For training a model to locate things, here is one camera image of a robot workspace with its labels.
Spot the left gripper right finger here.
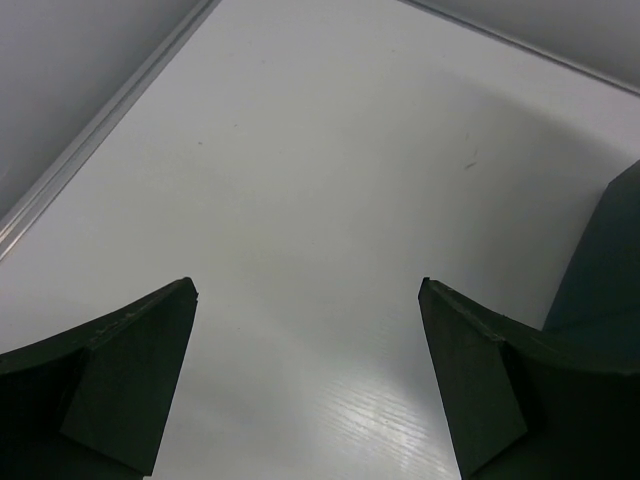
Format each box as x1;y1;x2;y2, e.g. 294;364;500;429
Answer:
418;278;639;479

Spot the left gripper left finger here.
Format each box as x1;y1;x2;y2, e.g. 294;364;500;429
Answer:
1;277;198;479

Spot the dark green plastic bin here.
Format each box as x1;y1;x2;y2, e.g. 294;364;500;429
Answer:
543;163;639;362

